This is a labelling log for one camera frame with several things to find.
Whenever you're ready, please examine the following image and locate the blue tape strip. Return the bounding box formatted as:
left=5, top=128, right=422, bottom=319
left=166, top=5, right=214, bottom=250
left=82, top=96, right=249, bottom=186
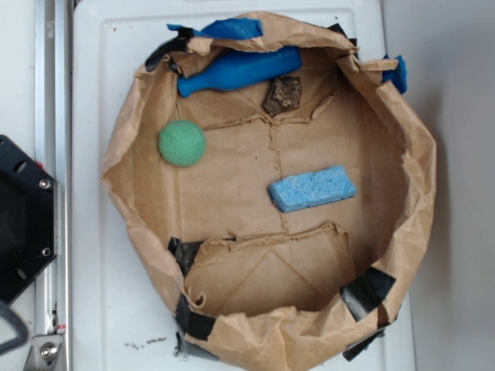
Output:
left=167, top=17, right=264, bottom=40
left=381, top=55, right=408, bottom=94

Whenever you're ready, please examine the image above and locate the aluminium extrusion rail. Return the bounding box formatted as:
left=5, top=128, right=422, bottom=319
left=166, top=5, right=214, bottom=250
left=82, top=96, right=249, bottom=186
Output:
left=35, top=1, right=76, bottom=370

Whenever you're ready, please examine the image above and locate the black tape lower right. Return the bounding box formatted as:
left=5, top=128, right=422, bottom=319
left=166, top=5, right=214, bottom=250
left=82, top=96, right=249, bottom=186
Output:
left=340, top=267, right=396, bottom=322

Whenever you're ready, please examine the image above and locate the brown rock chunk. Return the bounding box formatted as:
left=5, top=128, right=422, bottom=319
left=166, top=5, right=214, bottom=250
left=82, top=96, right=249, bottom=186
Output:
left=262, top=76, right=302, bottom=117

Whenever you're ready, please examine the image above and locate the black tape top right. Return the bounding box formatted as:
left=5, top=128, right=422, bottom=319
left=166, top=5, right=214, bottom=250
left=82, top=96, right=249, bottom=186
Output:
left=327, top=23, right=357, bottom=46

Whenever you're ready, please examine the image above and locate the black tape bottom right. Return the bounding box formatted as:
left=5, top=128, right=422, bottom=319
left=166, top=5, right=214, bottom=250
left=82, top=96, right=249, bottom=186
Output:
left=342, top=324, right=390, bottom=362

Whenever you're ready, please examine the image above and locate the brown paper bag tray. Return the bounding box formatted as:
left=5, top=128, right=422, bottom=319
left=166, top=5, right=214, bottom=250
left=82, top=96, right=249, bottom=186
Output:
left=102, top=12, right=436, bottom=370

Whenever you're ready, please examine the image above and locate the blue tape right strip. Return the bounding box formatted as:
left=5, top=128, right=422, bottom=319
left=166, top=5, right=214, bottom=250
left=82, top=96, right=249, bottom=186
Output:
left=381, top=55, right=408, bottom=94

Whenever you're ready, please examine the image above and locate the white plastic board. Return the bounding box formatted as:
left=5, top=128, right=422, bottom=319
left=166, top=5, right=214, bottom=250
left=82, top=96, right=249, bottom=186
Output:
left=71, top=0, right=417, bottom=371

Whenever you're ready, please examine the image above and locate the metal corner bracket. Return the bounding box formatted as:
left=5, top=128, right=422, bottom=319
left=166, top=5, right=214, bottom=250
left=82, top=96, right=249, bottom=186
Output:
left=23, top=334, right=63, bottom=371

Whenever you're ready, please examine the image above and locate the blue plastic bottle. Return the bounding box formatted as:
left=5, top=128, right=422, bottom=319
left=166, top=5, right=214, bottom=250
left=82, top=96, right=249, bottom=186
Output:
left=177, top=46, right=302, bottom=97

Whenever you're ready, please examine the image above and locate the black tape inner left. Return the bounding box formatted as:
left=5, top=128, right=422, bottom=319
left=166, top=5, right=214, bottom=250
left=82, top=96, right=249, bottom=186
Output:
left=168, top=237, right=203, bottom=277

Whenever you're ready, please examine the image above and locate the blue tape top strip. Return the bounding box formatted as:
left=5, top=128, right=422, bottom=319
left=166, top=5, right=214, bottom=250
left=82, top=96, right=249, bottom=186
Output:
left=167, top=17, right=264, bottom=40

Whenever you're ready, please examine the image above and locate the black tape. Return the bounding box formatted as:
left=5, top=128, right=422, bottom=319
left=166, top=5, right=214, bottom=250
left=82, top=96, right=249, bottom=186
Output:
left=342, top=324, right=390, bottom=362
left=175, top=294, right=219, bottom=361
left=327, top=23, right=357, bottom=46
left=145, top=27, right=194, bottom=72
left=340, top=267, right=396, bottom=322
left=168, top=237, right=203, bottom=277

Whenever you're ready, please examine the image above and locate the green foam ball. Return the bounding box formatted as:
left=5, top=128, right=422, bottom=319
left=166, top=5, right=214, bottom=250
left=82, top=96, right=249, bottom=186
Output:
left=158, top=120, right=207, bottom=167

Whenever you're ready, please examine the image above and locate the black tape top left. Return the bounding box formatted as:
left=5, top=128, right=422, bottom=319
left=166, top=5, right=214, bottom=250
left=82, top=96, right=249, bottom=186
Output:
left=145, top=27, right=194, bottom=72

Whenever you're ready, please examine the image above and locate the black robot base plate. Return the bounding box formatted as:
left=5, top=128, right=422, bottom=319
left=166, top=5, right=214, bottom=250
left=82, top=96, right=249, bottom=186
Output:
left=1, top=135, right=56, bottom=305

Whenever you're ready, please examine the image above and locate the blue sponge block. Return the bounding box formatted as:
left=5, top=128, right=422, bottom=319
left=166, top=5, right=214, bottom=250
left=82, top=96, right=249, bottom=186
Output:
left=268, top=165, right=357, bottom=213

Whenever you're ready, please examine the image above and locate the black tape bottom left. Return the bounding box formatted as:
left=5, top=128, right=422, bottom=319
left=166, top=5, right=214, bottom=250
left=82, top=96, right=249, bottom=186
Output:
left=175, top=294, right=219, bottom=361

